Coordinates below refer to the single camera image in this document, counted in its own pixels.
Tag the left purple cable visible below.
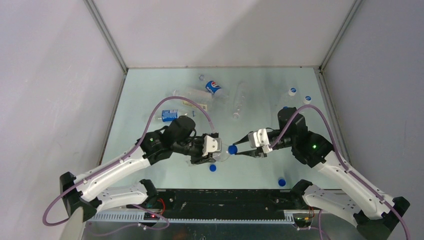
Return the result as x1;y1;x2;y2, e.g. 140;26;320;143
42;96;215;227

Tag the right circuit board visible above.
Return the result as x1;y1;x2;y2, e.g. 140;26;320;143
293;216;314;231

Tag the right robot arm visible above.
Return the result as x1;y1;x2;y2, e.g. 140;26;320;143
240;107;412;240

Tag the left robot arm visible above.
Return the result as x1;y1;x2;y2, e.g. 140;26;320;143
59;116;223;222

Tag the yellow label clear bottle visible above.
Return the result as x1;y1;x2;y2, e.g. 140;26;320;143
170;88;214;112

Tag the left circuit board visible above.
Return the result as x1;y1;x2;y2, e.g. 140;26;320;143
143;212;161;221

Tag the blue bottle cap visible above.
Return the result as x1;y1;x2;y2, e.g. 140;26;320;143
227;145;238;155
277;178;287;187
209;164;217;172

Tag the blue label pepsi bottle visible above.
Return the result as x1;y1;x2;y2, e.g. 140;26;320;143
212;144;231;162

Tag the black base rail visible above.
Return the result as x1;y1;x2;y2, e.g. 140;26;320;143
158;189;308;221

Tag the clear unlabelled bottle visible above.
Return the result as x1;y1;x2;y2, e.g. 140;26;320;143
232;81;249;120

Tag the purple cable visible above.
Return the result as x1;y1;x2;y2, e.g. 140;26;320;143
42;96;215;227
270;104;412;240

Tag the pepsi logo bottle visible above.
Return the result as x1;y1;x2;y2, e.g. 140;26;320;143
198;74;229;103

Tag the small blue label bottle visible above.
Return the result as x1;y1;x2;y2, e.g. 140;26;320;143
152;109;196;123

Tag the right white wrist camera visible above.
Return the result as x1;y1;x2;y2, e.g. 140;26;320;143
247;128;273;154

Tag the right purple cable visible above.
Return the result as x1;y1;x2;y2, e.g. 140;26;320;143
270;104;412;240

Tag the circuit board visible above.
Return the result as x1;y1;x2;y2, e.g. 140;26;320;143
293;216;314;231
143;212;161;221

